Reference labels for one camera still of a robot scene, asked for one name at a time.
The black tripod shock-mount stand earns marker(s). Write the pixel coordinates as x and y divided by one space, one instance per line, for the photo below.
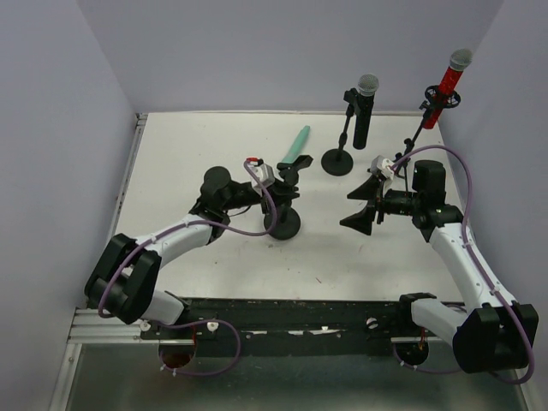
410 143

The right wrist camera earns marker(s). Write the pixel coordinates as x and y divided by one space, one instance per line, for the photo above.
381 168

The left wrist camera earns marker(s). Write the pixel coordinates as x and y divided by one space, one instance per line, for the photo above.
261 175

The black microphone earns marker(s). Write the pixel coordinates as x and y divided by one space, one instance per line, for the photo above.
368 84

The teal microphone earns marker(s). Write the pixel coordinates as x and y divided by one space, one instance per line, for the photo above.
297 146

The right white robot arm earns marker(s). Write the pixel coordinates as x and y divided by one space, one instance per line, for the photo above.
493 332

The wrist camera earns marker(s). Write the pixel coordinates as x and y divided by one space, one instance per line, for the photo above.
261 175
381 168

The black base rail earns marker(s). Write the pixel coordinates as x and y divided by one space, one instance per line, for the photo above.
211 327

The red rhinestone microphone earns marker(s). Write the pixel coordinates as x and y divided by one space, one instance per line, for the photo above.
444 95

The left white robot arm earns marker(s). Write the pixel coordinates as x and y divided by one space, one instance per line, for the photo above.
123 283

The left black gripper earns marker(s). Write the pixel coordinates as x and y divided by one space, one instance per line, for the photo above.
285 181

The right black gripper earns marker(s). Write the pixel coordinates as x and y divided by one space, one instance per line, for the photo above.
380 205

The black round-base stand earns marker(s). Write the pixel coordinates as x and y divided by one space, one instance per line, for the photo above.
337 161
288 222

